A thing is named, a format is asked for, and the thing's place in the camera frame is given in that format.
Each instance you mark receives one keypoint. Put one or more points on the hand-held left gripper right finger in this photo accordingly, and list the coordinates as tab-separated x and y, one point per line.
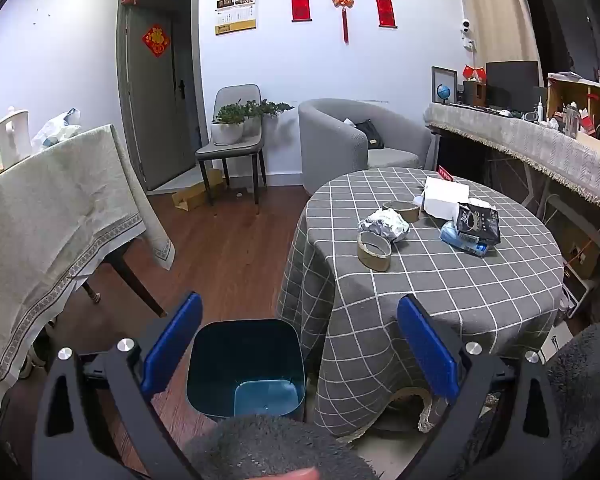
425	345

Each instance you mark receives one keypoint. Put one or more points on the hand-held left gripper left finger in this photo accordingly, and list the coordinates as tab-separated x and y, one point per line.
172	340

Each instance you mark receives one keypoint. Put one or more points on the teal plastic bin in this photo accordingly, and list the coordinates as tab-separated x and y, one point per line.
230	360

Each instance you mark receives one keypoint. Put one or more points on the white paper ball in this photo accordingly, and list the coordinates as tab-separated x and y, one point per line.
387	225

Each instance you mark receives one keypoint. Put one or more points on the grey checked tablecloth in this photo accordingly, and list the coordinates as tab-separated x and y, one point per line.
430	280

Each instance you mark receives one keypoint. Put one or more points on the dark table leg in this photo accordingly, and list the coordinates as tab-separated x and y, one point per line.
91	292
135	282

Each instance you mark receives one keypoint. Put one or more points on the brown tape roll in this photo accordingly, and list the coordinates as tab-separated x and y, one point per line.
372	259
410	214

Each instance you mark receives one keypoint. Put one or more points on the light blue packet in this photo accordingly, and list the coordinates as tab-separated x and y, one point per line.
450	236

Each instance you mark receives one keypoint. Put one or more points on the black snack bag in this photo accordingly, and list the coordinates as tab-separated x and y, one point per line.
477	225

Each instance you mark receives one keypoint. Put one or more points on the flat cardboard box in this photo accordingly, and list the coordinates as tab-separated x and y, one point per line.
195	195

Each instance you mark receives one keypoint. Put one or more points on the white cardboard box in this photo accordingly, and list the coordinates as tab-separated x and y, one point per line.
445	197

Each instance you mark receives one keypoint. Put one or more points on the person's grey fleece clothing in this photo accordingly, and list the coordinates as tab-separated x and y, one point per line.
590	385

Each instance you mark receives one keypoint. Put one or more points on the small red sign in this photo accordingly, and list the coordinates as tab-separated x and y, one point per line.
445	173

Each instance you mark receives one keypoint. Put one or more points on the potted plant in white pot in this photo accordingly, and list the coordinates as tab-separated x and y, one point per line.
227	130

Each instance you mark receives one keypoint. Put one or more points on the grey armchair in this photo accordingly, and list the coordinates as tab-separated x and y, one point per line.
330	145

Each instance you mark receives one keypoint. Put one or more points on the beige fringed counter cloth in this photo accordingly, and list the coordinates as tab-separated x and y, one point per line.
530	145

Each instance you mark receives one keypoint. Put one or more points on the grey door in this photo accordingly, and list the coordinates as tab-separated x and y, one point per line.
152	110

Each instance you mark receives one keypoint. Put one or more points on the white plastic bag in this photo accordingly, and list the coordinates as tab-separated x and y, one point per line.
55	127

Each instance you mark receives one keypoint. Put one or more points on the grey dining chair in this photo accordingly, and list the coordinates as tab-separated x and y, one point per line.
235	100

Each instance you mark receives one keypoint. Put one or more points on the trailing green potted plant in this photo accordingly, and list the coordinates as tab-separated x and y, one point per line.
270	108

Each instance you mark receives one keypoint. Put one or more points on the small blue globe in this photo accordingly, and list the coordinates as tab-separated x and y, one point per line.
443	92

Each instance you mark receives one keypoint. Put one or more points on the brown speaker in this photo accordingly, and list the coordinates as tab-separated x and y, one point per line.
474	92

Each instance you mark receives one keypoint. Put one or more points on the white kettle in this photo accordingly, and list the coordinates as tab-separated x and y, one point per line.
12	135

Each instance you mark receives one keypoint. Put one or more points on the small red flags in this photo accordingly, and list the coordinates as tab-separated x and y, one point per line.
475	72

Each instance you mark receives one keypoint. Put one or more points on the black monitor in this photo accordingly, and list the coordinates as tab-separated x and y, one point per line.
512	80

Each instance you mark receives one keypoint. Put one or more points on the wooden crate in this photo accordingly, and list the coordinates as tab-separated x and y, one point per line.
560	97

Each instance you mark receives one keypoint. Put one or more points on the red diamond door decoration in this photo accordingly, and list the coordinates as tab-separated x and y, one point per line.
155	40

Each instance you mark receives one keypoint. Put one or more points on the beige curtain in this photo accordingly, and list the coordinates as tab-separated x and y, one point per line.
500	15

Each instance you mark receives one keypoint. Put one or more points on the picture frame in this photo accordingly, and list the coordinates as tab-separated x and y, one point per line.
434	85

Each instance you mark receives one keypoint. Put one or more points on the white security camera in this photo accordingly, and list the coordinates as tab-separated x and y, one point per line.
466	32

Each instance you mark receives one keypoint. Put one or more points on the wall calendar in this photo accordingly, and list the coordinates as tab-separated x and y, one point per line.
236	10

